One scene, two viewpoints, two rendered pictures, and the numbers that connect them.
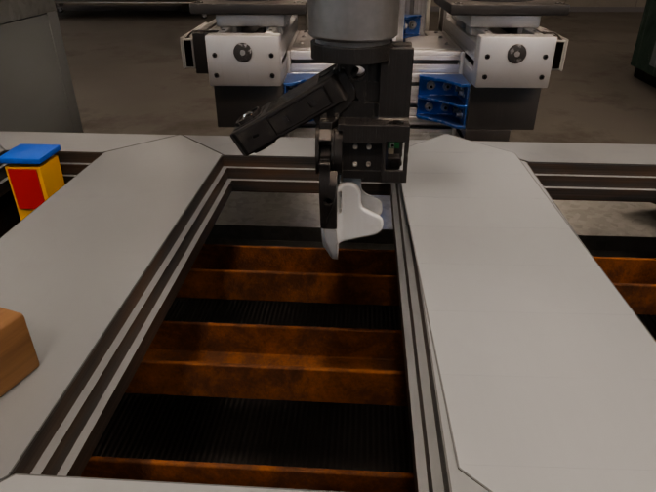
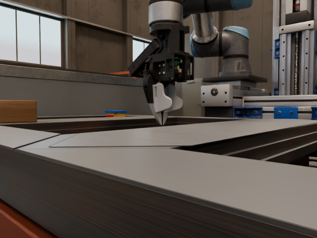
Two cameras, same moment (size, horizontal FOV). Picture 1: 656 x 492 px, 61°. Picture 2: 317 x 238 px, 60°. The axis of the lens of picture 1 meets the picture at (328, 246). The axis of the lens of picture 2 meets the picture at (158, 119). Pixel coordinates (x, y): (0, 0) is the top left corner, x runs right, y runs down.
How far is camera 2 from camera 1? 0.47 m
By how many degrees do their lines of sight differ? 46
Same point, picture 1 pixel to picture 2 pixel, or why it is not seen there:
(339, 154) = (151, 67)
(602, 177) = not seen: outside the picture
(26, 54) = not seen: hidden behind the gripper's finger
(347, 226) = (159, 104)
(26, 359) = (32, 116)
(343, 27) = (151, 17)
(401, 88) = (175, 39)
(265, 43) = (223, 87)
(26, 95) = (144, 112)
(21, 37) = not seen: hidden behind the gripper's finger
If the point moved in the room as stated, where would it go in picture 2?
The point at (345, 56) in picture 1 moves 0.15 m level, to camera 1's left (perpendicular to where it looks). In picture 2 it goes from (153, 27) to (106, 38)
